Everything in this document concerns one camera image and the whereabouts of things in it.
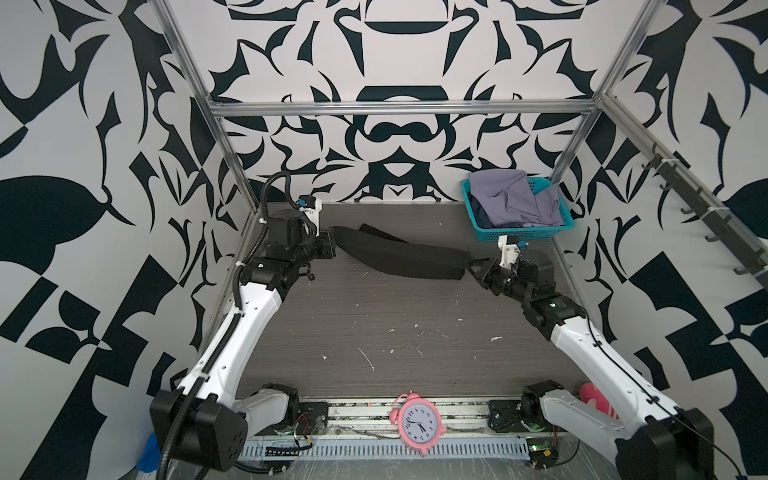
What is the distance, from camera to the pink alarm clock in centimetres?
70

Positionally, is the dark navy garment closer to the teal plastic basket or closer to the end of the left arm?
the teal plastic basket

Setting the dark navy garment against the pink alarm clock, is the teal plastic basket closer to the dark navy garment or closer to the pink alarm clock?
the dark navy garment

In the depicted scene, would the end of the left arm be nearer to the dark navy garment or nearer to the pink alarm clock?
the pink alarm clock

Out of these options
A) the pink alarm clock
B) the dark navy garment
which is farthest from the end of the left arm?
the dark navy garment
